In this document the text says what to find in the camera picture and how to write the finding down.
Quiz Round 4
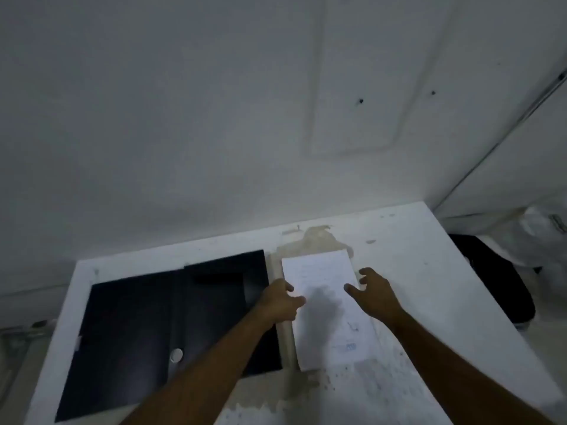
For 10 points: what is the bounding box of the white paper sheet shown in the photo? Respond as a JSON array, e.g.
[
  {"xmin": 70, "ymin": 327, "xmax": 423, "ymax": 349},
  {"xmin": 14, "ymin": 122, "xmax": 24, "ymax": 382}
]
[{"xmin": 282, "ymin": 250, "xmax": 378, "ymax": 372}]

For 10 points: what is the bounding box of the black open folder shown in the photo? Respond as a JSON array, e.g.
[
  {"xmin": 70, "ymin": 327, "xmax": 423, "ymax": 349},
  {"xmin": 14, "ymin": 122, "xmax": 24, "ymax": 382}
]
[{"xmin": 55, "ymin": 250, "xmax": 283, "ymax": 423}]

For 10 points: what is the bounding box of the person's right forearm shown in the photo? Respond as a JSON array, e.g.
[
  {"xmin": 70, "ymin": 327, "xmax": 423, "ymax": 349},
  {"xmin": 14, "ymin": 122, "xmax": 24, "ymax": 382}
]
[{"xmin": 384, "ymin": 307, "xmax": 554, "ymax": 425}]

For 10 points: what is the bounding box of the clear plastic bag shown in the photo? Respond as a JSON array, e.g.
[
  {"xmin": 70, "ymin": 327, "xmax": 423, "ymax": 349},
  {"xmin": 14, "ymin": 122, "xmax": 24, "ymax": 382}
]
[{"xmin": 487, "ymin": 205, "xmax": 567, "ymax": 288}]

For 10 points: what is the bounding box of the black bag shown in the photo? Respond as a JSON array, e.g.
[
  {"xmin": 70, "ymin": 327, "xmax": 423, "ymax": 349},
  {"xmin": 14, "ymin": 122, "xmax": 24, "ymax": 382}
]
[{"xmin": 448, "ymin": 234, "xmax": 536, "ymax": 326}]

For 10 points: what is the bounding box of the person's left forearm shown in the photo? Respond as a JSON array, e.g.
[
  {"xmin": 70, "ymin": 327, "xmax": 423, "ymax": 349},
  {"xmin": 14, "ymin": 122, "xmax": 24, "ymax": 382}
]
[{"xmin": 116, "ymin": 305, "xmax": 284, "ymax": 425}]

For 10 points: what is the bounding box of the person's left hand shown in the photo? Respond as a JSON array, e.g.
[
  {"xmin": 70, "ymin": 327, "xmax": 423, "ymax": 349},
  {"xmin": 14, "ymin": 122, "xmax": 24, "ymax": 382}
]
[{"xmin": 257, "ymin": 279, "xmax": 307, "ymax": 324}]

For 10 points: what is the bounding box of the person's right hand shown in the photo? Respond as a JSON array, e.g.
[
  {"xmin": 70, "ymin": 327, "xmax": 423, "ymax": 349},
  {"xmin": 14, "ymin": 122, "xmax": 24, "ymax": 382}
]
[{"xmin": 344, "ymin": 267, "xmax": 402, "ymax": 321}]

